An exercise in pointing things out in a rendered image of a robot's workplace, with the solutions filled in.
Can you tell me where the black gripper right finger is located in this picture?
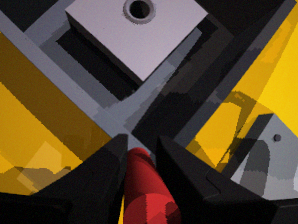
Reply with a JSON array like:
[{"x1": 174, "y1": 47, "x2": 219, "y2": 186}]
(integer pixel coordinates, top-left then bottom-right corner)
[{"x1": 156, "y1": 135, "x2": 298, "y2": 224}]

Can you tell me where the red peg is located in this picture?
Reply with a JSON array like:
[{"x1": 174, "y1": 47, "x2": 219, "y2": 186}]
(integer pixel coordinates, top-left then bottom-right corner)
[{"x1": 122, "y1": 147, "x2": 181, "y2": 224}]

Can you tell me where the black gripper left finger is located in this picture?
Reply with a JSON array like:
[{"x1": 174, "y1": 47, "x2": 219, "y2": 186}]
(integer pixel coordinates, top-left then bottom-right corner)
[{"x1": 0, "y1": 133, "x2": 128, "y2": 224}]

